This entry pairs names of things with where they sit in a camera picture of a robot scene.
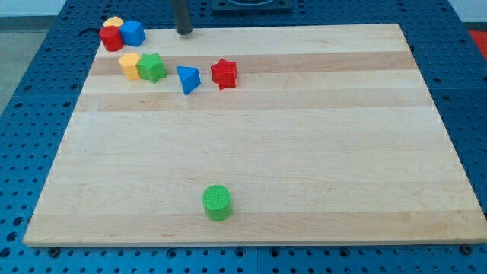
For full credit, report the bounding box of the wooden board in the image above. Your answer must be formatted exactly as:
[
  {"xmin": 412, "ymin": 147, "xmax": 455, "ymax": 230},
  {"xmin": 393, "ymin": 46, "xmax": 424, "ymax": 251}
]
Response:
[{"xmin": 24, "ymin": 24, "xmax": 486, "ymax": 247}]

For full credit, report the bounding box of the green cylinder block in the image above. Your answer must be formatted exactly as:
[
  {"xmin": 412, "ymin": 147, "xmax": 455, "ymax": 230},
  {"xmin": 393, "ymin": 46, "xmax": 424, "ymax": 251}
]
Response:
[{"xmin": 202, "ymin": 185, "xmax": 233, "ymax": 221}]

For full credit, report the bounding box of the red star block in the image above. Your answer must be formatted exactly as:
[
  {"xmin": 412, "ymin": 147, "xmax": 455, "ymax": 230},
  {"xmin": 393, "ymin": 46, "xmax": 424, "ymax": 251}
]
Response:
[{"xmin": 210, "ymin": 59, "xmax": 237, "ymax": 90}]

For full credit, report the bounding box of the blue triangle block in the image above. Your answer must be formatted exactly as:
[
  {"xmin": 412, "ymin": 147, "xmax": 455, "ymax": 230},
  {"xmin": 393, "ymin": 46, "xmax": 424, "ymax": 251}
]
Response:
[{"xmin": 176, "ymin": 66, "xmax": 201, "ymax": 95}]

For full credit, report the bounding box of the green star block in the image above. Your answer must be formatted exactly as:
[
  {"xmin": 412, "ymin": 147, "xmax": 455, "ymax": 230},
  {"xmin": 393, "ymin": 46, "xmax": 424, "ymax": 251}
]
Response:
[{"xmin": 136, "ymin": 53, "xmax": 167, "ymax": 83}]

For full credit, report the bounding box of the yellow hexagon block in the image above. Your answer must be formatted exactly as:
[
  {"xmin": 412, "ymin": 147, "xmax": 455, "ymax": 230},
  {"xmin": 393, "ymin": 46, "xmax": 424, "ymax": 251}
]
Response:
[{"xmin": 118, "ymin": 53, "xmax": 141, "ymax": 81}]

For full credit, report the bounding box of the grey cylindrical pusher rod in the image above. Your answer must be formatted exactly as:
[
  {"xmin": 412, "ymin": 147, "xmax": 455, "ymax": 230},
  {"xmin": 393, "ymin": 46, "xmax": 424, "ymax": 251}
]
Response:
[{"xmin": 170, "ymin": 0, "xmax": 193, "ymax": 36}]

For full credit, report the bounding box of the blue cube block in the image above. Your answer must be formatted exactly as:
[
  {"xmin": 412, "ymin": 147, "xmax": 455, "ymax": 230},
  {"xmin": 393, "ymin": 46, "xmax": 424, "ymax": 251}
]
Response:
[{"xmin": 119, "ymin": 20, "xmax": 146, "ymax": 47}]

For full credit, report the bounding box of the red cylinder block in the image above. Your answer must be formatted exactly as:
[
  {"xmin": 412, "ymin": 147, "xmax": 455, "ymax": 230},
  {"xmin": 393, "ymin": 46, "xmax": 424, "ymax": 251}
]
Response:
[{"xmin": 99, "ymin": 26, "xmax": 123, "ymax": 52}]

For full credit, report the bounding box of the yellow heart block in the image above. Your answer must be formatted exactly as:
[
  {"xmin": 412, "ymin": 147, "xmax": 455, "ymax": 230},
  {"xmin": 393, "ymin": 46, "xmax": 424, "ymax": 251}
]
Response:
[{"xmin": 103, "ymin": 16, "xmax": 124, "ymax": 28}]

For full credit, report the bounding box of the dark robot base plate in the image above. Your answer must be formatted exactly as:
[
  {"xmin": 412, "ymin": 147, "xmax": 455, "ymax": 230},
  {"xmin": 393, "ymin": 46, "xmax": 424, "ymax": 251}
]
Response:
[{"xmin": 211, "ymin": 0, "xmax": 293, "ymax": 12}]

